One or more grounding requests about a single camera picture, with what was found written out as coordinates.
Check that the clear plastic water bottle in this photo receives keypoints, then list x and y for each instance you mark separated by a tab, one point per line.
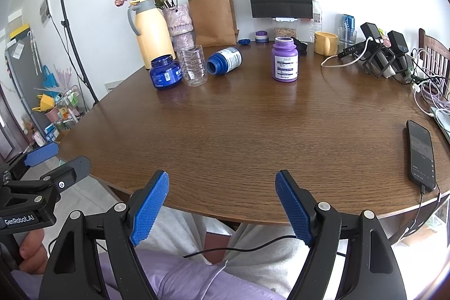
316	22

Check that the small purple jar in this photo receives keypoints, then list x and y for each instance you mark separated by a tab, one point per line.
262	36

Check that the brown paper bag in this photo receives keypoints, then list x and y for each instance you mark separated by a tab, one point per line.
212	19

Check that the person's lilac clothing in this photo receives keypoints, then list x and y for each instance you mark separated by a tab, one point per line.
182	282

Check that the clear glass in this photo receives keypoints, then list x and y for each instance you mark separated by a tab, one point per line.
347	39

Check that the yellow mug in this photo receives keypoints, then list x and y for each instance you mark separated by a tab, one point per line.
325	44

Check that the person's left hand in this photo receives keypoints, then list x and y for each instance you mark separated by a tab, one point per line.
33	252

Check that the clear ribbed plastic cup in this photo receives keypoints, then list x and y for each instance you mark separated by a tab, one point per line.
192	66

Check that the pink textured vase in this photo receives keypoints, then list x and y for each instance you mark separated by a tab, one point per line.
179	24

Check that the cluttered storage rack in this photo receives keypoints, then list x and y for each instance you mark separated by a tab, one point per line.
59	110

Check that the blue packet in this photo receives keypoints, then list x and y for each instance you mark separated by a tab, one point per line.
348	21

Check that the yellow thermos jug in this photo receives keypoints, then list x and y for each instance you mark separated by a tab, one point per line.
153	33

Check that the blue lid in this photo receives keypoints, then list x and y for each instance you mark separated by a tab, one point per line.
243	41

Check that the narrow blue jar cup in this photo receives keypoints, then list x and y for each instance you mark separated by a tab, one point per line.
226	60

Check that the black light stand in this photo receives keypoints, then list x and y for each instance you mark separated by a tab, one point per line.
65	19

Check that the black smartphone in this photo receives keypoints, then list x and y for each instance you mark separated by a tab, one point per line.
421	152

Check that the purple bottle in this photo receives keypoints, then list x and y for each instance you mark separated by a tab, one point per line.
284	57

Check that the cardboard box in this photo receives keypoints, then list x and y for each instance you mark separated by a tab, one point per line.
420	236

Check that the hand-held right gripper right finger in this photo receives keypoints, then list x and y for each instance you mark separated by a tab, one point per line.
293	210

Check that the clear grain jar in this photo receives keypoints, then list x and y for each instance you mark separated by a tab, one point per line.
284	31

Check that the grey refrigerator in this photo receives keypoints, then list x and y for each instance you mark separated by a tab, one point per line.
21	75

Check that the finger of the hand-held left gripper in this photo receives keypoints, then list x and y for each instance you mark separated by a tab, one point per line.
42	152
72	169

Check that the person's white pants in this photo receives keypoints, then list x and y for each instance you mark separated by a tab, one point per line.
267	268

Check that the wooden chair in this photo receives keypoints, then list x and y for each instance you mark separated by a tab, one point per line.
423	40

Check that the white wall vent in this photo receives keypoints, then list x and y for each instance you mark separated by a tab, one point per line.
114	85

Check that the wide blue jar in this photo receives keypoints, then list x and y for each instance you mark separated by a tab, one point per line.
165	75

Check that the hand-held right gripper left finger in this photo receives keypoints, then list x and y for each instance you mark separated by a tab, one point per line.
149	210

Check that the stack of pale devices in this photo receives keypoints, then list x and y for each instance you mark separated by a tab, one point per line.
443	120

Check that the black device on charger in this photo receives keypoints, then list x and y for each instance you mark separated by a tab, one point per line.
372	31
398	41

